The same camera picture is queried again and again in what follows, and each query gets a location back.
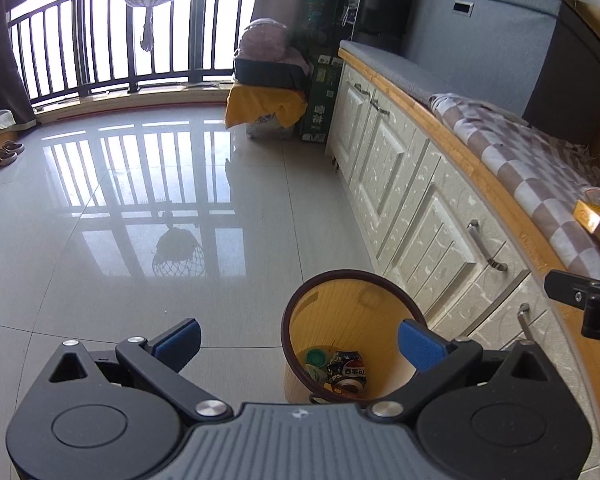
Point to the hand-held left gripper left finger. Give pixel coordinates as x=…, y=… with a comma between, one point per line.
x=177, y=345

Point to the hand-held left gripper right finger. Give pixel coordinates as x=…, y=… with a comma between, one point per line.
x=422, y=347

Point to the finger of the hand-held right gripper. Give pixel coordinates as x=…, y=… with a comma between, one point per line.
x=565, y=285

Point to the yellow snack packet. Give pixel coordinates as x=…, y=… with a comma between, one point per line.
x=595, y=215

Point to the crushed blue drink can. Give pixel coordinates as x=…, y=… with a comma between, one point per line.
x=347, y=372

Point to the yellow wastebasket with brown rim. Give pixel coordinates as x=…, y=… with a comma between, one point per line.
x=340, y=320

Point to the green tissue packet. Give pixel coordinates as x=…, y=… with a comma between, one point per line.
x=316, y=358

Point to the checkered blanket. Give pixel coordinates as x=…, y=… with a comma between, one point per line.
x=530, y=170

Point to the white cabinet with wooden top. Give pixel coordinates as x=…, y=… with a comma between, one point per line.
x=405, y=160

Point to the white storage box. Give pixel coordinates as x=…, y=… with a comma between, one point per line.
x=267, y=127

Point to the grey storage box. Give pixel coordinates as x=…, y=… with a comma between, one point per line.
x=480, y=50

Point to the beige sandal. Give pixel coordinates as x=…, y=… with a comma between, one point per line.
x=1, y=161
x=12, y=148

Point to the yellow cloth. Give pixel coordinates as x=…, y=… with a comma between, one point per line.
x=260, y=102

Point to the green carton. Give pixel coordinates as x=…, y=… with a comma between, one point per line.
x=322, y=100

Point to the black balcony railing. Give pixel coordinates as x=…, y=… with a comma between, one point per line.
x=105, y=80

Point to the grey bench cushion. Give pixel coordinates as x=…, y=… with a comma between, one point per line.
x=380, y=67

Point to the black bag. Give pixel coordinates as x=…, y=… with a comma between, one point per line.
x=270, y=75

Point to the pink cloth bundle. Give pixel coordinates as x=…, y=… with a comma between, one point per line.
x=262, y=37

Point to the brown curtain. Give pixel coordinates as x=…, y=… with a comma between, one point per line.
x=5, y=60

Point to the black drawer tower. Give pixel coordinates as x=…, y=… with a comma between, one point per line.
x=380, y=5

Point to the teal plastic packet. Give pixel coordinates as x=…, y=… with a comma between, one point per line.
x=316, y=2

